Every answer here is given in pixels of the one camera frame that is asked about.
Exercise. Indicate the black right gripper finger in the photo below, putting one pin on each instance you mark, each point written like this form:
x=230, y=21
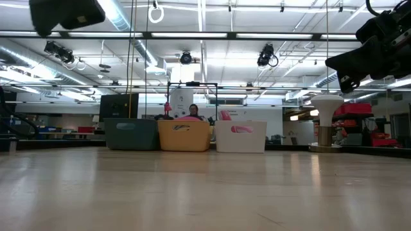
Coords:
x=363, y=62

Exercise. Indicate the red storage bin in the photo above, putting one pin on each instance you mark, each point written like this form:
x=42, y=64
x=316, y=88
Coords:
x=353, y=109

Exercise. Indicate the white desk lamp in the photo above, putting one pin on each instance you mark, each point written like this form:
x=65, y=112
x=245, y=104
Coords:
x=326, y=106

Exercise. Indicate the black cabinet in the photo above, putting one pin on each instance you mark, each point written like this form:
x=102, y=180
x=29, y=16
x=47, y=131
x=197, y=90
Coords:
x=117, y=107

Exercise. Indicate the pink flamingo figure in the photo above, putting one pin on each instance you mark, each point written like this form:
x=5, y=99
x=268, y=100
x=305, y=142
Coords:
x=167, y=107

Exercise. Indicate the black tubular stand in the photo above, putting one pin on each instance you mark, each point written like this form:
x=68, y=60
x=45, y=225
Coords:
x=192, y=84

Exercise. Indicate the teal plastic bin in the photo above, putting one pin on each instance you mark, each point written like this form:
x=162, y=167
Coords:
x=138, y=138

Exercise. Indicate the white plastic bin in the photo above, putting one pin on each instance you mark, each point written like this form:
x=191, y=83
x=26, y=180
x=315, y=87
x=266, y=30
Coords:
x=241, y=142

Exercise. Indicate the person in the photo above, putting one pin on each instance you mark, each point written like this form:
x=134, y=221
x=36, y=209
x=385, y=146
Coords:
x=193, y=110

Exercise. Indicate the orange plastic bin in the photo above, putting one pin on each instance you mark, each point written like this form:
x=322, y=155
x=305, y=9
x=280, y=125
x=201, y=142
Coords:
x=183, y=141

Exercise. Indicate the black gantry camera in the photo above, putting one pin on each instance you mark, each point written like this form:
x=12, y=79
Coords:
x=266, y=56
x=59, y=53

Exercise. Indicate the black overhead camera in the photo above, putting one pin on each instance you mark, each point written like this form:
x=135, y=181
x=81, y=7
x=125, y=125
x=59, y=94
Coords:
x=186, y=58

